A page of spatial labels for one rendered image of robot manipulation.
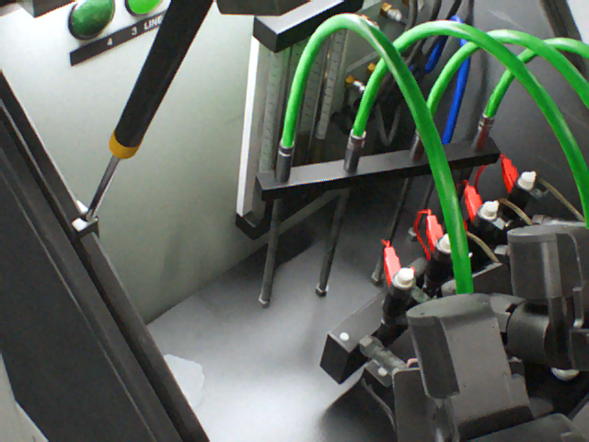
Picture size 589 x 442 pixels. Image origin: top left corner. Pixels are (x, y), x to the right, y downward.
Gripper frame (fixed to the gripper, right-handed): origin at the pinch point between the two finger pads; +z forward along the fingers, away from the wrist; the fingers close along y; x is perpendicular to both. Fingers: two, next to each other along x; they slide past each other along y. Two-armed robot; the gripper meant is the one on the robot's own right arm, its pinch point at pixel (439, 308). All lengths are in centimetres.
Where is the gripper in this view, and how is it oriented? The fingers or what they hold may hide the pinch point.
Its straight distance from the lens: 93.9
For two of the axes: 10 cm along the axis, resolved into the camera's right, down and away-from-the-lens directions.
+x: -8.6, 3.1, -4.0
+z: -4.3, -0.5, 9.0
